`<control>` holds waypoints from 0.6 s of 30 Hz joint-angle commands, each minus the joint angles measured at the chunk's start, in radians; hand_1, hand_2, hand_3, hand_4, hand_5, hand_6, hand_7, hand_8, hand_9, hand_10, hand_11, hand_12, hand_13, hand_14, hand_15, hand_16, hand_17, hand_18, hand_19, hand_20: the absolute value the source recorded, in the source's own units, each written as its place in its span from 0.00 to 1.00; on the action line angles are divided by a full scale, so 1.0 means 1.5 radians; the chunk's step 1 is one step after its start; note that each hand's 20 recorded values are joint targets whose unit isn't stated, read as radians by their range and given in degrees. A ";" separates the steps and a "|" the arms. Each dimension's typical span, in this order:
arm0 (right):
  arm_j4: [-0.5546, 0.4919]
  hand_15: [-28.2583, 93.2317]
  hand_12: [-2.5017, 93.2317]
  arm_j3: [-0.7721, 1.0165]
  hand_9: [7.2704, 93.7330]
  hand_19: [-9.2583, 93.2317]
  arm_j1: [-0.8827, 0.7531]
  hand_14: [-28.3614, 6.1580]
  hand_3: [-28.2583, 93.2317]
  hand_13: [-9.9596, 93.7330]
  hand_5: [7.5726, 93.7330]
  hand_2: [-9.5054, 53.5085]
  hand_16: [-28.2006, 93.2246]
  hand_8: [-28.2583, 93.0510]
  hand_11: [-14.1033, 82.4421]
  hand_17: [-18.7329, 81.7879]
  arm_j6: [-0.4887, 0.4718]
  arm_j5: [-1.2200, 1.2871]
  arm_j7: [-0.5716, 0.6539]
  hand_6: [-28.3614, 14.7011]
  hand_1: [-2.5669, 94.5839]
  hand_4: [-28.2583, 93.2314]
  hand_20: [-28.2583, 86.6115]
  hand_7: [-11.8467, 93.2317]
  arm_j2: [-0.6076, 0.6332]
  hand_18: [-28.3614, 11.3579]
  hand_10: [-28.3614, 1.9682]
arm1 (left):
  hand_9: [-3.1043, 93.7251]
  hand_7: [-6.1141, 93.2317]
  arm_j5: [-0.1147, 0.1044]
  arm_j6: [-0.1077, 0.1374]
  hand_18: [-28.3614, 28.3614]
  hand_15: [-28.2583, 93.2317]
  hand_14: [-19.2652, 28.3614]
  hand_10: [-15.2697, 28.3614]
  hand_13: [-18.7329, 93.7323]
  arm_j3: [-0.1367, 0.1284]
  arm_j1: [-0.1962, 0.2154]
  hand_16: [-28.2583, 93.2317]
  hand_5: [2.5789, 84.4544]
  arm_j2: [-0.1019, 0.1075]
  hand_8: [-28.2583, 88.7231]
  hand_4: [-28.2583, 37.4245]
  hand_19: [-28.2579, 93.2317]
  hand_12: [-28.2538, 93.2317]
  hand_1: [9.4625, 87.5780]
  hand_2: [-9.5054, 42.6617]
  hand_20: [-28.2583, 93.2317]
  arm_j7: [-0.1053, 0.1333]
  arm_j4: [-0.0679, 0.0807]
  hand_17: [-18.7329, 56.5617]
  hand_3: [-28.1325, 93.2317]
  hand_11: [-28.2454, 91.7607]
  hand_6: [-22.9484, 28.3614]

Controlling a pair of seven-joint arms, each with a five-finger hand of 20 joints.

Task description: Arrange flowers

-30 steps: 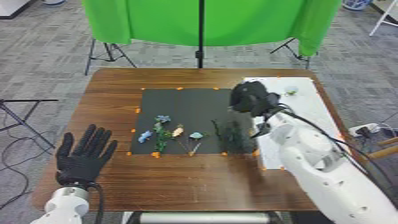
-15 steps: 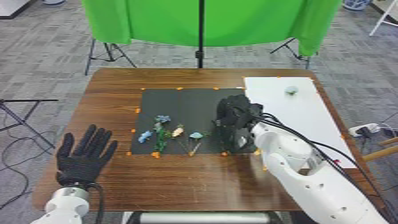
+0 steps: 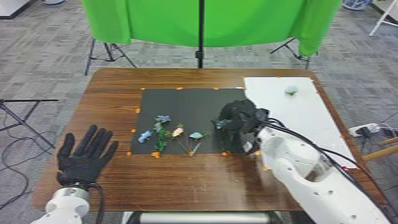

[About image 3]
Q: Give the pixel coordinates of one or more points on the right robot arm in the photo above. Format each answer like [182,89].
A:
[308,180]

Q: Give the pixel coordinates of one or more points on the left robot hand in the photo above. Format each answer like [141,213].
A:
[86,160]

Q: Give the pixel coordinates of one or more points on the white sheet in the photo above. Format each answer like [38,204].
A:
[296,113]

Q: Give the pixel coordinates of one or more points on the black tripod legs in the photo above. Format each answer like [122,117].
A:
[109,53]
[292,50]

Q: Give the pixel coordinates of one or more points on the black stand pole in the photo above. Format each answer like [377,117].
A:
[202,33]

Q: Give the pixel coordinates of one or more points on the dark mat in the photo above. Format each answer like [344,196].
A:
[189,106]

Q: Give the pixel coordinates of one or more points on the black folding stand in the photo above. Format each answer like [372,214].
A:
[24,116]

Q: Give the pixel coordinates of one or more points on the green sprig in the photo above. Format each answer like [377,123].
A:
[161,138]

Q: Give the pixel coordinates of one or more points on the white power strip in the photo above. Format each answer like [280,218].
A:
[363,129]

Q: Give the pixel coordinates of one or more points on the pale green flower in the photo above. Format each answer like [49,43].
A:
[290,90]

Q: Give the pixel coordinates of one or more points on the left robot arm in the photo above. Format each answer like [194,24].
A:
[65,205]

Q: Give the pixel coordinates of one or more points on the light blue flower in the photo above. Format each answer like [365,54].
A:
[196,135]

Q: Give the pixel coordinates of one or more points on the pink flower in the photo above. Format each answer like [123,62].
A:
[178,132]

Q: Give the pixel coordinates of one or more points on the pale grey bar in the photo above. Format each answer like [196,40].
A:
[202,218]

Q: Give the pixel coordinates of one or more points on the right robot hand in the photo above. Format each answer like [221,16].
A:
[239,115]

